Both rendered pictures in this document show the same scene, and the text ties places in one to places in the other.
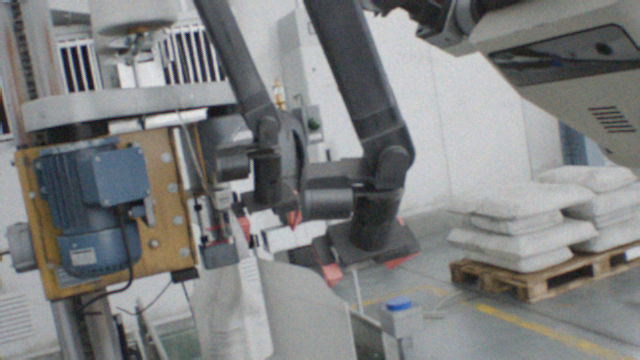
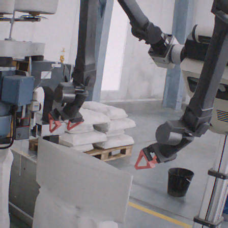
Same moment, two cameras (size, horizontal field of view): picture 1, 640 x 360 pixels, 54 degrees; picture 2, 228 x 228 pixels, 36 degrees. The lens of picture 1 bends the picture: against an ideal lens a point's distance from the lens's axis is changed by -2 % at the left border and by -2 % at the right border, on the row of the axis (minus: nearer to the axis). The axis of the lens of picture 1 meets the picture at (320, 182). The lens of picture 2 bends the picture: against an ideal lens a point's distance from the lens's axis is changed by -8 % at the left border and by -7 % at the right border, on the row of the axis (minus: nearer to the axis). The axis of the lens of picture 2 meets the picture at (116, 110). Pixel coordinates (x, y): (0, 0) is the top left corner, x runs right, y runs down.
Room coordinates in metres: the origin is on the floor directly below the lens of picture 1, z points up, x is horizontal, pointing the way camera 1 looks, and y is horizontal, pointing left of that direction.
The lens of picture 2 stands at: (-0.01, 0.69, 1.43)
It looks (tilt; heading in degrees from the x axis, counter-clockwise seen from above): 9 degrees down; 328
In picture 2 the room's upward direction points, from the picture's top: 8 degrees clockwise
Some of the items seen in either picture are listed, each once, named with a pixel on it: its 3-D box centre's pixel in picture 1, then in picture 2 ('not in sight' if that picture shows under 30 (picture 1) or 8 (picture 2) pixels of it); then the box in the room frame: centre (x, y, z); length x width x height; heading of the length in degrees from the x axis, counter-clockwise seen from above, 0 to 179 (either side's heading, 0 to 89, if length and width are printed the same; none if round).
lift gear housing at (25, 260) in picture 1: (22, 247); not in sight; (1.36, 0.66, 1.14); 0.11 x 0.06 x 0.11; 20
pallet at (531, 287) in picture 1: (555, 258); (81, 147); (4.27, -1.50, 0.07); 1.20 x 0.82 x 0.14; 112
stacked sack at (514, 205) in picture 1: (534, 199); (82, 116); (3.96, -1.31, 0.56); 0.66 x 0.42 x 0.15; 110
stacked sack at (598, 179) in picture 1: (581, 179); (101, 110); (4.40, -1.80, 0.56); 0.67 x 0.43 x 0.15; 20
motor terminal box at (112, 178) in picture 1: (115, 183); (17, 93); (1.14, 0.36, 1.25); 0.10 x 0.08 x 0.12; 135
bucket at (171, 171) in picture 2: not in sight; (178, 182); (2.71, -1.91, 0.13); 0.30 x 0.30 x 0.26
